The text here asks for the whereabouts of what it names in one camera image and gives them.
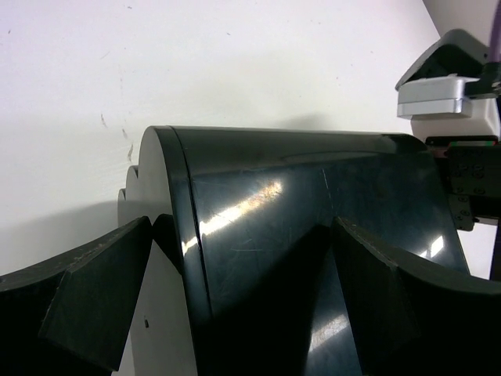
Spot black drawer cabinet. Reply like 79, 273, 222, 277
118, 126, 468, 375

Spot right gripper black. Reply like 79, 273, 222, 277
425, 136, 500, 231

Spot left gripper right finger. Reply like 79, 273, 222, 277
331, 218, 500, 375

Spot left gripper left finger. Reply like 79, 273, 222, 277
1, 217, 152, 375

